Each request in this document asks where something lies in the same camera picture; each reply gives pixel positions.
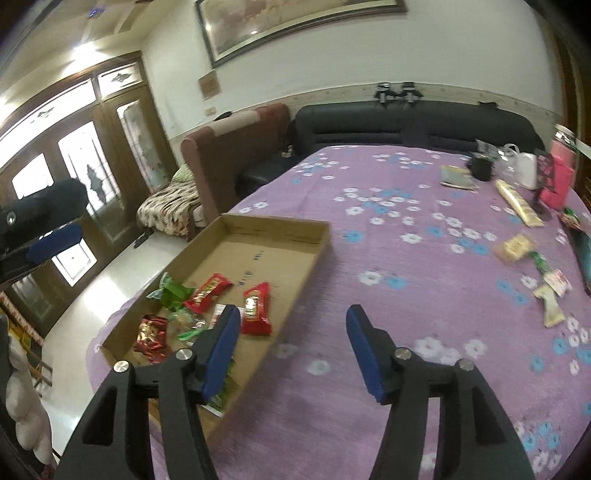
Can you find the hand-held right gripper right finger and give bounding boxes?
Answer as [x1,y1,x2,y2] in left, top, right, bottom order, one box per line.
[346,305,539,480]

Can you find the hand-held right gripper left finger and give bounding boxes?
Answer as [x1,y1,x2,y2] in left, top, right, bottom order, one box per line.
[53,305,242,480]

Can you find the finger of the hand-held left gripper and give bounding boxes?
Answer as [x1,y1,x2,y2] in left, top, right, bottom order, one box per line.
[0,224,85,283]
[0,179,88,252]

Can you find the clear green-edged pastry packet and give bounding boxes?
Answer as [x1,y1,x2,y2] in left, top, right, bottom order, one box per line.
[168,309,209,343]

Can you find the green snack packet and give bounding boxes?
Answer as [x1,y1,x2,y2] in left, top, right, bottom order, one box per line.
[146,272,196,311]
[203,355,238,418]

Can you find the small red snack packet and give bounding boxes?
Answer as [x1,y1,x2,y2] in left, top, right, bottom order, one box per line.
[240,281,273,337]

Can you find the long red snack bar packet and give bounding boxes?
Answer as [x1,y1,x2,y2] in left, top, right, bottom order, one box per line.
[184,272,234,315]

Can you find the dark red gold-print snack packet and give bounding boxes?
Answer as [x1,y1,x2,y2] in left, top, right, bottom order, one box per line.
[133,313,170,361]

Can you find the cardboard box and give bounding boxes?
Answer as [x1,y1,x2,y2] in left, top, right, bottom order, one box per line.
[99,213,332,445]

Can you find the wooden glass door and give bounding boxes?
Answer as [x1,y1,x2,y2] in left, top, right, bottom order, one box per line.
[0,51,179,340]

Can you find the patterned blanket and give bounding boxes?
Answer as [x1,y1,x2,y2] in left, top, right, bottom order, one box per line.
[137,163,204,239]

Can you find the purple floral tablecloth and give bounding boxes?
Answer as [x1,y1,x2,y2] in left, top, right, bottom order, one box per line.
[88,144,591,480]

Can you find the white plush toy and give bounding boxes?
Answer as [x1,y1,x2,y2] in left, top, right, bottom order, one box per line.
[6,341,57,465]

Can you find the beige cracker packet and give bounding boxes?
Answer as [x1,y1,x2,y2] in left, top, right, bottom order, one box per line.
[492,233,537,264]

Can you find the cream snack packet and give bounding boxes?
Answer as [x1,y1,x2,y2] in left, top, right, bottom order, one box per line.
[533,283,567,329]

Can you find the brown armchair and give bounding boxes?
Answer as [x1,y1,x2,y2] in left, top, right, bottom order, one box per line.
[180,103,291,241]

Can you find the small green packet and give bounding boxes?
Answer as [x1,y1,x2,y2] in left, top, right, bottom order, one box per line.
[528,251,550,278]

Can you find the small white snack packet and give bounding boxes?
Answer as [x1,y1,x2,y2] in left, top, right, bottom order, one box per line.
[542,270,574,296]

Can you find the cream tube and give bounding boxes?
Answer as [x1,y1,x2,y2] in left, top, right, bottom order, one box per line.
[495,178,546,228]

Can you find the black leather sofa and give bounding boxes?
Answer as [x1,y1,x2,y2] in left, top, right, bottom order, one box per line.
[236,103,546,197]

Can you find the clear plastic cup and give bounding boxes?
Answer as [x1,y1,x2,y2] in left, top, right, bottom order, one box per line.
[496,143,520,176]

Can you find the white plastic container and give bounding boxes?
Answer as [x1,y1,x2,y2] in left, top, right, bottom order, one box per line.
[512,151,539,190]

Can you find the red green candy packet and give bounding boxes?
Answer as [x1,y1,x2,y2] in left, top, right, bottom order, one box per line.
[558,207,583,230]

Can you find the spare black gripper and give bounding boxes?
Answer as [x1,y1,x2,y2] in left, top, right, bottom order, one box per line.
[399,82,424,107]
[373,82,398,105]

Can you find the pink knit-covered jar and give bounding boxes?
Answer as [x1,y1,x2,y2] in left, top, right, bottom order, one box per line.
[540,124,578,209]

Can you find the wooden cabinet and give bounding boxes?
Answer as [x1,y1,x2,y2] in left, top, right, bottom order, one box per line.
[549,28,591,158]

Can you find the wooden wall plaque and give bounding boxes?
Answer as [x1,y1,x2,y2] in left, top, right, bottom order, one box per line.
[198,72,221,99]

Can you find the black camera device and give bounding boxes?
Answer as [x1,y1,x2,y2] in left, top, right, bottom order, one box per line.
[469,152,496,182]

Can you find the framed wall picture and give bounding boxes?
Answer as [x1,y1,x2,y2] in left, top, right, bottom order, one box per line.
[194,0,408,69]

